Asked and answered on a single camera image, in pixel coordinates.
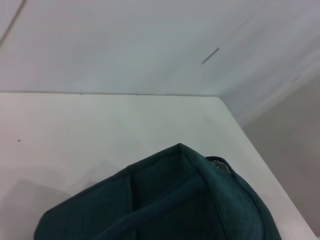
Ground dark teal fabric bag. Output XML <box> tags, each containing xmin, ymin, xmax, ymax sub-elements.
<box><xmin>33</xmin><ymin>142</ymin><xmax>284</xmax><ymax>240</ymax></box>

